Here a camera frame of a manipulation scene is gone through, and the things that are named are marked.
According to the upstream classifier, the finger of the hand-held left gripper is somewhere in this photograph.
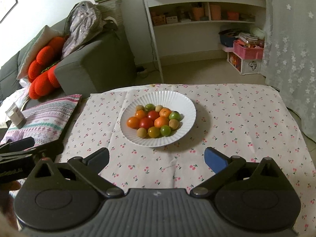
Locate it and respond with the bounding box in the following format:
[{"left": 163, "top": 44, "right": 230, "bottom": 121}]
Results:
[
  {"left": 0, "top": 142, "right": 65, "bottom": 165},
  {"left": 0, "top": 137, "right": 35, "bottom": 155}
]

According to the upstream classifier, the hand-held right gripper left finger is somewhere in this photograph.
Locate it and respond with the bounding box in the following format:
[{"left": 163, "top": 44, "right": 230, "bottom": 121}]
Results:
[{"left": 30, "top": 147, "right": 124, "bottom": 199}]

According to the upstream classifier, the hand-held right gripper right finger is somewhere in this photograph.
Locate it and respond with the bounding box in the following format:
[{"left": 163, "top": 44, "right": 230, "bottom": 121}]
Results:
[{"left": 190, "top": 147, "right": 287, "bottom": 198}]

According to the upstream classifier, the white ribbed plate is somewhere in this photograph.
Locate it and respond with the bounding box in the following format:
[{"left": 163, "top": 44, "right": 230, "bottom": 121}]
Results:
[{"left": 120, "top": 90, "right": 197, "bottom": 148}]

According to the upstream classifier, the grey jar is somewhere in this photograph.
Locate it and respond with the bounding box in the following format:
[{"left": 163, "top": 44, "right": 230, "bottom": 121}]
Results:
[{"left": 5, "top": 102, "right": 27, "bottom": 129}]

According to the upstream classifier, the striped patterned cushion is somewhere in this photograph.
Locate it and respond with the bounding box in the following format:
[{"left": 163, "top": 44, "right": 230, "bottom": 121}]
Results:
[{"left": 0, "top": 94, "right": 83, "bottom": 146}]

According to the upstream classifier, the cherry-print tablecloth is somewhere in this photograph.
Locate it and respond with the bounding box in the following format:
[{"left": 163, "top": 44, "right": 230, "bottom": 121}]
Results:
[{"left": 58, "top": 83, "right": 313, "bottom": 230}]

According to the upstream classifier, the red flower-shaped cushion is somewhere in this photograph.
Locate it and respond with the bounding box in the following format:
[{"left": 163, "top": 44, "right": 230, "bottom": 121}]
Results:
[{"left": 28, "top": 37, "right": 68, "bottom": 100}]

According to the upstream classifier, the grey sofa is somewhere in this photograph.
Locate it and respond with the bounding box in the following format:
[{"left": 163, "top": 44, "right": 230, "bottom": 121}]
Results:
[{"left": 0, "top": 17, "right": 136, "bottom": 104}]

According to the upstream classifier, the white storage box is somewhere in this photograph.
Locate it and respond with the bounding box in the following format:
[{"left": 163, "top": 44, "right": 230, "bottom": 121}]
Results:
[{"left": 227, "top": 52, "right": 261, "bottom": 75}]

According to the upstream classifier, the pale pillow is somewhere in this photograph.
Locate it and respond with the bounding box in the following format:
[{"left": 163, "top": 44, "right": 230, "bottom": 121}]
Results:
[{"left": 16, "top": 25, "right": 65, "bottom": 81}]

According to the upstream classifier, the pink plastic basket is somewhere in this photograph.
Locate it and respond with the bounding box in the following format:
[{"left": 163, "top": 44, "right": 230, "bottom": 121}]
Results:
[{"left": 233, "top": 40, "right": 264, "bottom": 60}]

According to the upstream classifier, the dark blue basket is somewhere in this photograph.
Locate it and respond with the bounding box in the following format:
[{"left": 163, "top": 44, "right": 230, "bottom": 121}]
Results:
[{"left": 218, "top": 28, "right": 244, "bottom": 48}]

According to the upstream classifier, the white shelf unit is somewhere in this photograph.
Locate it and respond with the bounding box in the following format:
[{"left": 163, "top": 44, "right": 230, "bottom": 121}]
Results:
[{"left": 138, "top": 0, "right": 267, "bottom": 83}]

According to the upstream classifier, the white floral lace curtain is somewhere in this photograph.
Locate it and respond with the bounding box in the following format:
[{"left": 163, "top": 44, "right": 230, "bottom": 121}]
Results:
[{"left": 258, "top": 0, "right": 316, "bottom": 139}]

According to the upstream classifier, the grey backpack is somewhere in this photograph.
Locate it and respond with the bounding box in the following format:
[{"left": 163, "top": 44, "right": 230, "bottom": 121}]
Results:
[{"left": 60, "top": 1, "right": 118, "bottom": 60}]

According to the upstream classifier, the orange cup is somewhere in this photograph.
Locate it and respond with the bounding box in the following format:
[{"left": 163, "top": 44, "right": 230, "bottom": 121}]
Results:
[
  {"left": 209, "top": 4, "right": 222, "bottom": 21},
  {"left": 192, "top": 6, "right": 205, "bottom": 21}
]

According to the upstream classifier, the small orange box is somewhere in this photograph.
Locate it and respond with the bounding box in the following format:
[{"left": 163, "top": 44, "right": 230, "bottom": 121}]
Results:
[{"left": 151, "top": 15, "right": 166, "bottom": 25}]

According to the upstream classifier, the stack of books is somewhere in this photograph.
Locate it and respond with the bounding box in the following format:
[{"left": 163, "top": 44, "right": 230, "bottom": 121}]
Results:
[{"left": 87, "top": 0, "right": 123, "bottom": 25}]

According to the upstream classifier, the black cable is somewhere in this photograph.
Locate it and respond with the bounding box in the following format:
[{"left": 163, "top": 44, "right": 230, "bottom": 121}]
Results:
[{"left": 147, "top": 43, "right": 158, "bottom": 72}]

